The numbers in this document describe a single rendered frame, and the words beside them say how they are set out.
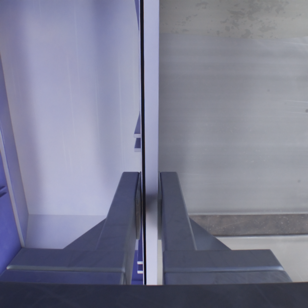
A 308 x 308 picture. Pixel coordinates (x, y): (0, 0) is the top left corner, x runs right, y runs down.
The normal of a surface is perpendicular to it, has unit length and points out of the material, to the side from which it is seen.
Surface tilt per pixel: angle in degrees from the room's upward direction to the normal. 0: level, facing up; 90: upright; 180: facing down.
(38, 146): 0
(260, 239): 0
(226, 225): 3
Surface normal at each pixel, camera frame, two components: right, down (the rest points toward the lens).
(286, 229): -0.10, -0.14
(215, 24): 0.00, 0.30
